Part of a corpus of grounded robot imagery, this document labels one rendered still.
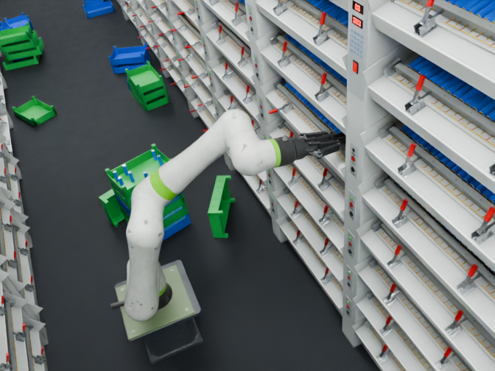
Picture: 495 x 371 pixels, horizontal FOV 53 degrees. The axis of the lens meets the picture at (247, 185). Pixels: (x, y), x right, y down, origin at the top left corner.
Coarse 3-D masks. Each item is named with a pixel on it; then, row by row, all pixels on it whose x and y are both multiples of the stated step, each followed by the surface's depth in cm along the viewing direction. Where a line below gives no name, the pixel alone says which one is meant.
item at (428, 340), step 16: (368, 256) 180; (368, 272) 181; (384, 272) 177; (368, 288) 182; (384, 288) 175; (400, 288) 170; (384, 304) 172; (400, 304) 170; (400, 320) 166; (416, 320) 164; (416, 336) 161; (432, 336) 159; (432, 352) 156; (448, 352) 148; (448, 368) 152; (464, 368) 150
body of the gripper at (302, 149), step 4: (296, 136) 160; (292, 140) 157; (296, 140) 157; (300, 140) 157; (296, 144) 156; (300, 144) 156; (304, 144) 157; (296, 148) 156; (300, 148) 156; (304, 148) 157; (308, 148) 158; (312, 148) 158; (316, 148) 159; (296, 152) 156; (300, 152) 156; (304, 152) 157; (308, 152) 158; (296, 156) 157; (300, 156) 157; (304, 156) 158
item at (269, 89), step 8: (272, 80) 203; (280, 80) 203; (264, 88) 203; (272, 88) 205; (272, 96) 203; (272, 104) 203; (280, 104) 198; (280, 112) 197; (296, 112) 192; (288, 120) 192; (296, 120) 189; (304, 120) 187; (296, 128) 187; (304, 128) 185; (312, 128) 183; (328, 128) 180; (328, 160) 171; (336, 160) 169; (344, 160) 168; (336, 168) 167; (344, 168) 160; (344, 176) 162
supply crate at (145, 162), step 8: (152, 144) 267; (144, 152) 267; (160, 152) 266; (136, 160) 266; (144, 160) 269; (152, 160) 269; (168, 160) 262; (120, 168) 261; (128, 168) 265; (136, 168) 266; (144, 168) 265; (152, 168) 264; (112, 176) 261; (120, 176) 263; (128, 176) 262; (136, 176) 261; (128, 184) 257; (136, 184) 248; (120, 192) 253; (128, 192) 247
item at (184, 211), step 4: (184, 208) 278; (180, 212) 278; (184, 212) 280; (188, 212) 281; (124, 216) 278; (172, 216) 275; (176, 216) 277; (180, 216) 279; (128, 220) 276; (164, 220) 273; (168, 220) 275; (172, 220) 277; (176, 220) 279; (164, 224) 274; (168, 224) 276
